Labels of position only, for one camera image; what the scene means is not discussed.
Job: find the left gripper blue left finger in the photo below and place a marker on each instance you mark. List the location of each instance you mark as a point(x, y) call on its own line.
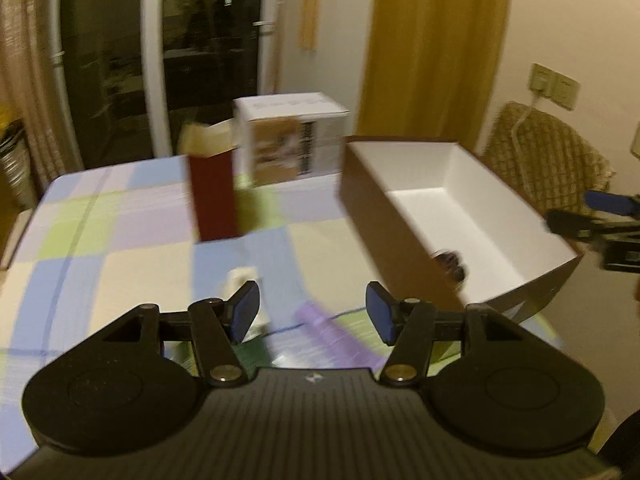
point(241, 310)

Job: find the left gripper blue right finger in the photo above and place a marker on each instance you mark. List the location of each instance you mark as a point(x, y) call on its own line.
point(384, 312)

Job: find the dark purple velvet scrunchie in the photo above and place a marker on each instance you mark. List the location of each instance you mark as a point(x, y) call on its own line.
point(452, 264)

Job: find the cream hair claw clip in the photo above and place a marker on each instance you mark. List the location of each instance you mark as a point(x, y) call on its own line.
point(235, 279)

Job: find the purple cosmetic tube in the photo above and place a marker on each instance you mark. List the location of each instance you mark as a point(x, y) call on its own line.
point(349, 339)

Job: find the quilted chair cushion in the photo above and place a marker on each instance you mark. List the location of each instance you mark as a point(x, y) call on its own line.
point(545, 158)

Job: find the brown cardboard shoe box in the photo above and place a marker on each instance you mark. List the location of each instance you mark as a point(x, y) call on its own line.
point(410, 199)

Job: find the plaid tablecloth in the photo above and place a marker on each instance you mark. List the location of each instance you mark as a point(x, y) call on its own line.
point(104, 241)

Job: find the dark red open carton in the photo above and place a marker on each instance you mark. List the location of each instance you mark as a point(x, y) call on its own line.
point(209, 151)

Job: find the white printed product box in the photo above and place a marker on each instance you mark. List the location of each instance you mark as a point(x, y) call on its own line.
point(290, 136)

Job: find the metal pot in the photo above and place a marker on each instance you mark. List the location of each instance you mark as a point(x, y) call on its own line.
point(17, 164)

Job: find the glass balcony door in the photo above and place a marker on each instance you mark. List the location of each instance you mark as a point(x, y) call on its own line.
point(129, 74)

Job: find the beige curtain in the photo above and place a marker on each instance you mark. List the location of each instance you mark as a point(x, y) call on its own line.
point(32, 83)

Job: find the wall power socket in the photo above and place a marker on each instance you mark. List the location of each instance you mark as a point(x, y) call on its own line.
point(558, 88)

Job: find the wooden wall hanging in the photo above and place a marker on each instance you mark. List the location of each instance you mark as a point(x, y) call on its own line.
point(309, 25)

